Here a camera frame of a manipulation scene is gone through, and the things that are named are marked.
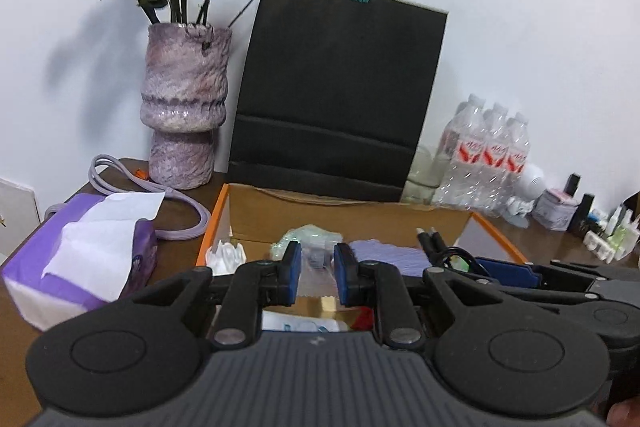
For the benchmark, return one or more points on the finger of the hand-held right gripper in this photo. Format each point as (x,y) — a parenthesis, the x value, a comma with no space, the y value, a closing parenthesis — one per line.
(595,271)
(510,274)

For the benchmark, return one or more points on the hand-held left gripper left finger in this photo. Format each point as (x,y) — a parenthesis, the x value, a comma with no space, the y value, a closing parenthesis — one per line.
(292,272)

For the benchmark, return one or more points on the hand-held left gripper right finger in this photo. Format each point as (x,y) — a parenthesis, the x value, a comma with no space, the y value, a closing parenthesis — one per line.
(342,274)

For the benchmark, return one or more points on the clear plastic packet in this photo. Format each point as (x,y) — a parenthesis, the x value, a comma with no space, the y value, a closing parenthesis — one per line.
(317,277)

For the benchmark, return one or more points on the iridescent plastic bag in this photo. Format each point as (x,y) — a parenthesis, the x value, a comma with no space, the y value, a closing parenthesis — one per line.
(310,234)

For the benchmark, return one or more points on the red flower decoration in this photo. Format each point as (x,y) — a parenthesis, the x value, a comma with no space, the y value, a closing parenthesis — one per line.
(364,319)

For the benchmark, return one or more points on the orange cardboard box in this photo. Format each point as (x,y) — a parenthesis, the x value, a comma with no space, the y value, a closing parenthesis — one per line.
(350,217)

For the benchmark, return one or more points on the person's right hand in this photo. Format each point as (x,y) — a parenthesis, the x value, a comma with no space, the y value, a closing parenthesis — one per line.
(624,414)

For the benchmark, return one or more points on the group of small white bottles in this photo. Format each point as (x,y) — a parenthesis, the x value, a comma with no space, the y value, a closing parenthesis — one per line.
(615,234)

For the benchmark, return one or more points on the lavender cloth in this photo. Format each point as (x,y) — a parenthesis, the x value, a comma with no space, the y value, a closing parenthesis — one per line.
(390,254)

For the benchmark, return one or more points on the tall black bottle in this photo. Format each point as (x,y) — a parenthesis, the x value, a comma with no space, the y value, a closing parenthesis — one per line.
(584,213)

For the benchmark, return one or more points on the white crumpled paper cup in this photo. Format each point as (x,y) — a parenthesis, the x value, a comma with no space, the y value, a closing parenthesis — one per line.
(225,257)

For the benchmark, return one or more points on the small grey lidded jar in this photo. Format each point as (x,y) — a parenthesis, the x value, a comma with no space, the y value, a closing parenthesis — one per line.
(552,209)

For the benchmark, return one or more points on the pack of water bottles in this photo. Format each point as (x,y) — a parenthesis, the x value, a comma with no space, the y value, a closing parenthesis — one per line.
(480,157)

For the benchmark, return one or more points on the clear glass jar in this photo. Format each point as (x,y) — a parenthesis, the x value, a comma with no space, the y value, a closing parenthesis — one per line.
(422,177)

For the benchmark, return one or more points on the black paper shopping bag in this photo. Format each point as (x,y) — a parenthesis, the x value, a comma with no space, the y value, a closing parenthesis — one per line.
(340,97)

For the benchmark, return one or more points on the purple tissue box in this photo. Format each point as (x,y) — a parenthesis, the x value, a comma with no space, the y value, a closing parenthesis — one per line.
(100,257)

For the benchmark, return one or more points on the mottled purple ceramic vase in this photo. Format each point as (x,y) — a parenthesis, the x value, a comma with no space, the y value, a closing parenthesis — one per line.
(185,107)

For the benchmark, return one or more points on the white board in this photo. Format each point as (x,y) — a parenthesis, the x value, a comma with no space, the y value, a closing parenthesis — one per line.
(17,217)

